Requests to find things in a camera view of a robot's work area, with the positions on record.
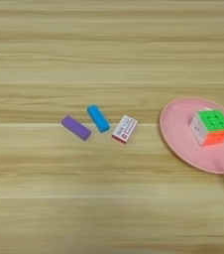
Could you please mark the colourful puzzle cube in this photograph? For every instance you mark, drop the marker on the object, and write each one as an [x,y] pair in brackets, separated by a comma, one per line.
[213,127]

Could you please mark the pink round plate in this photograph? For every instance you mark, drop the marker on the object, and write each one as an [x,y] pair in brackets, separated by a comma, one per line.
[183,139]

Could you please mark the white red eraser box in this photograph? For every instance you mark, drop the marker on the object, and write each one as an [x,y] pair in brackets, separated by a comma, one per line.
[124,129]

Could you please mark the blue eraser block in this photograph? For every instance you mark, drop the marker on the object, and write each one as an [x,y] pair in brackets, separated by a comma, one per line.
[98,118]

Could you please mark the purple eraser block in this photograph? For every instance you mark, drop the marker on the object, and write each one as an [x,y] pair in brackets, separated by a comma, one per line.
[76,127]

